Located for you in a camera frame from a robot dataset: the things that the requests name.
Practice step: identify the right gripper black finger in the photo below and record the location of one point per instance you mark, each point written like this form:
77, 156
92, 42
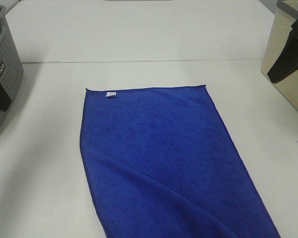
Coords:
287, 62

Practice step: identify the blue microfibre towel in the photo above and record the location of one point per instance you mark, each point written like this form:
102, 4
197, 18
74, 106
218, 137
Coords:
160, 163

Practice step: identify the beige storage box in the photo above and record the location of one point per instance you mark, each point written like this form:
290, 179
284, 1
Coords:
285, 15

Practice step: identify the grey perforated plastic basket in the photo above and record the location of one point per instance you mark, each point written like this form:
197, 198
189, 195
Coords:
13, 72

